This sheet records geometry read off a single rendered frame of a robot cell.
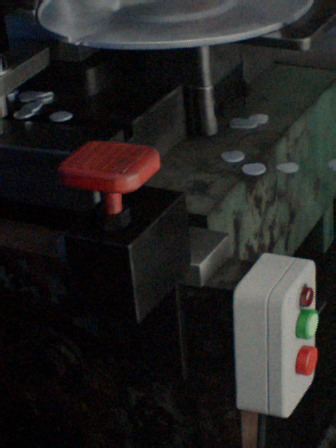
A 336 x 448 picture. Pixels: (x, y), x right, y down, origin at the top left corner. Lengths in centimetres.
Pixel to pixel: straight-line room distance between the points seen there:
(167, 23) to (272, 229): 24
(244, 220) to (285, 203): 11
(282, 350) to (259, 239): 22
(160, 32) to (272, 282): 28
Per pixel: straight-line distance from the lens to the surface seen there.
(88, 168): 97
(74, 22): 127
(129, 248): 98
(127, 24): 124
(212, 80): 126
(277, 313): 105
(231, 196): 118
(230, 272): 110
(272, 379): 109
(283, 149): 130
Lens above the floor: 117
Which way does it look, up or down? 28 degrees down
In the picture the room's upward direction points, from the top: 5 degrees counter-clockwise
